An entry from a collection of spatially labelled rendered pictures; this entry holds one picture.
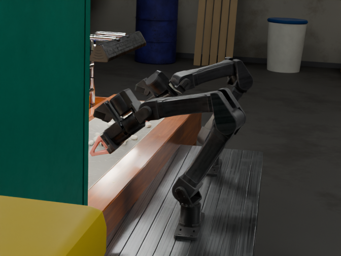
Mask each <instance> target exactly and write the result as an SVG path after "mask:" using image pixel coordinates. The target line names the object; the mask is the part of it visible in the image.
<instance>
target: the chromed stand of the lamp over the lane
mask: <svg viewBox="0 0 341 256"><path fill-rule="evenodd" d="M122 36H126V37H127V38H130V35H126V33H112V32H104V31H97V32H95V33H94V34H92V35H90V40H91V50H90V51H91V54H92V52H93V50H94V49H95V47H96V40H97V41H110V40H113V39H116V40H117V41H118V42H119V41H120V39H117V38H119V37H122ZM95 78H96V76H95V61H91V64H90V89H89V93H90V108H92V107H93V106H95Z"/></svg>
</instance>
